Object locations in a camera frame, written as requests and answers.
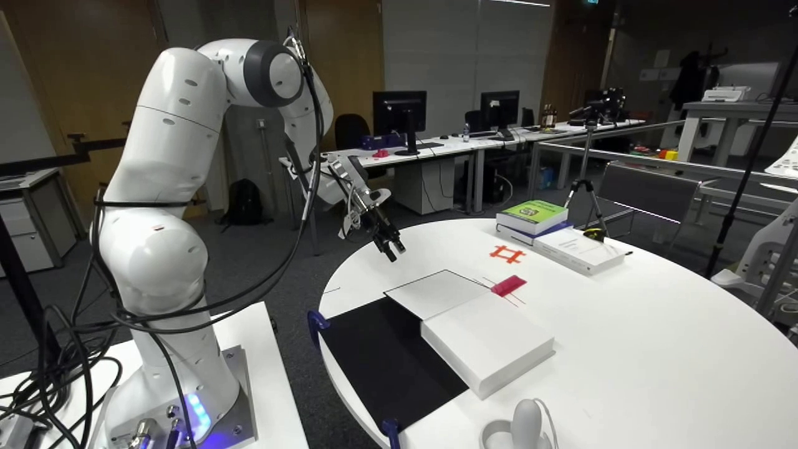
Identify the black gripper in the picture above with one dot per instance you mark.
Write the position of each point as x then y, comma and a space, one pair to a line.
352, 175

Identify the dark hardcover book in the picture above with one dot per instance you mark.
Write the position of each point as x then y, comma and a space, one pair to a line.
486, 345

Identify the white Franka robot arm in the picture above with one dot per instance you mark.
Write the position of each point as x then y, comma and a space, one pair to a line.
166, 125

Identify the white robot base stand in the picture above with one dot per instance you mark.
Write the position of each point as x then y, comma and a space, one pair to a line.
257, 389

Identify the blue and white book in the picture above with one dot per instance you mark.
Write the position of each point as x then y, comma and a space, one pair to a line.
513, 235

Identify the green book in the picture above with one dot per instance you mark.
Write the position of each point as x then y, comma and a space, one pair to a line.
531, 212

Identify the orange tape mark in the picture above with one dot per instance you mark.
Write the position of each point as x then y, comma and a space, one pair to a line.
498, 250

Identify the blue table clamp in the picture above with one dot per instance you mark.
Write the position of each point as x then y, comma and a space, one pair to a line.
389, 432
316, 323

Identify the long white office desk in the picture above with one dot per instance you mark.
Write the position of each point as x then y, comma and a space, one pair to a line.
449, 147

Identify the black office chair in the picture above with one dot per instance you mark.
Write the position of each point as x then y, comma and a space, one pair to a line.
349, 129

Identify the red strip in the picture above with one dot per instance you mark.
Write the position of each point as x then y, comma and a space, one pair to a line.
509, 284

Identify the black computer monitor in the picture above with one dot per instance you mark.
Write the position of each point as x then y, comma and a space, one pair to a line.
400, 113
499, 108

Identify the black backpack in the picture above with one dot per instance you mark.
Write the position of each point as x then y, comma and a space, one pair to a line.
246, 202

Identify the black tripod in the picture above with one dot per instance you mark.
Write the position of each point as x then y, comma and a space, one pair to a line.
581, 187

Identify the grey panel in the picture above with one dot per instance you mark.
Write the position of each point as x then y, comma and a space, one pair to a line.
648, 190

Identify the colourful toy blocks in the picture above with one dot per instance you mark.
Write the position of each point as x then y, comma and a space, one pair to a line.
668, 152

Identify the dark hanging coat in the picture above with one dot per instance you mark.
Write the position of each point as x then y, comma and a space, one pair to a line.
693, 78

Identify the grey drawer cabinet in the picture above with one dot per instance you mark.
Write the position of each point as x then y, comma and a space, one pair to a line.
33, 224

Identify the black boom stand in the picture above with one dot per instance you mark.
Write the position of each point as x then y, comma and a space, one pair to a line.
751, 158

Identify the large metal frame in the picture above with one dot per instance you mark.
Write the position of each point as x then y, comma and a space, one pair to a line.
581, 152

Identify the black camera on tripod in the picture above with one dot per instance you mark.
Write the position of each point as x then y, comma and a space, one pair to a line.
602, 102

